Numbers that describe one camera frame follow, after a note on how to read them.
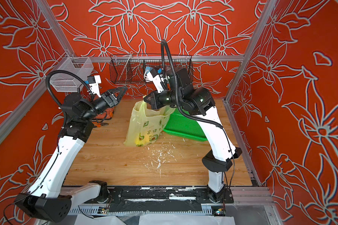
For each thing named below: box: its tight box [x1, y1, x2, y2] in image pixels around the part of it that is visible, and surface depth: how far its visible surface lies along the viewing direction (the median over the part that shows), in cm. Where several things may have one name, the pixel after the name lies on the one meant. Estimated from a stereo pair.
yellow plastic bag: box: [123, 95, 176, 147], surface depth 74 cm
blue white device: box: [143, 66, 159, 83], surface depth 51 cm
